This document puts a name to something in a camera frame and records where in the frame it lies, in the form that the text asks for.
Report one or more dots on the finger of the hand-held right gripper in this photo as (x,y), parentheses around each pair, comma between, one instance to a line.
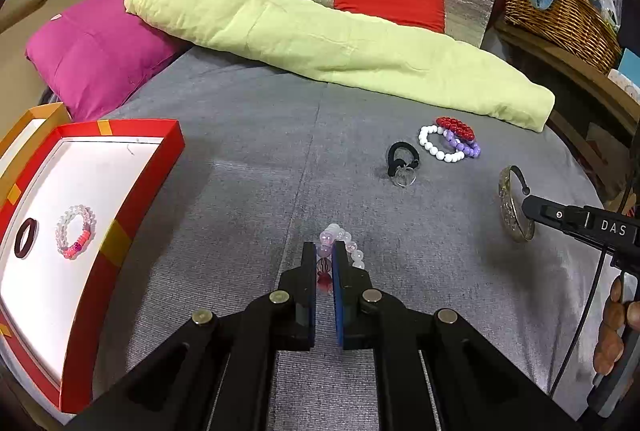
(550,212)

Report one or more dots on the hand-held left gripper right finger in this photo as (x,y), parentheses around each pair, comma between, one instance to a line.
(340,293)

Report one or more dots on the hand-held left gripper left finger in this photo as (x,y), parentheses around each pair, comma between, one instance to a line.
(312,283)

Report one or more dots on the gold bangle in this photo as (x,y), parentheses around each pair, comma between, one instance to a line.
(507,216)

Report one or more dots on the red cardboard box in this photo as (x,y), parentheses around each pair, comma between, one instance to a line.
(150,191)

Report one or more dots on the wooden shelf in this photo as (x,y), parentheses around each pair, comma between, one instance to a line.
(575,71)

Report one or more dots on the wicker basket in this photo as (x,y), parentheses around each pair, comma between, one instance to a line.
(565,21)

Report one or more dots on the light green blanket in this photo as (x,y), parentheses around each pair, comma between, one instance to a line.
(325,41)

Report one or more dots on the red cushion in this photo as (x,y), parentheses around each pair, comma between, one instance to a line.
(390,1)

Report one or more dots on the dark maroon bangle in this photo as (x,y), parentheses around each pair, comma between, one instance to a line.
(16,238)

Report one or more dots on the orange cardboard box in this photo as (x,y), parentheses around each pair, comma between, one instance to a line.
(50,113)

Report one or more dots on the magenta pillow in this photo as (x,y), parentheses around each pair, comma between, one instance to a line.
(100,51)

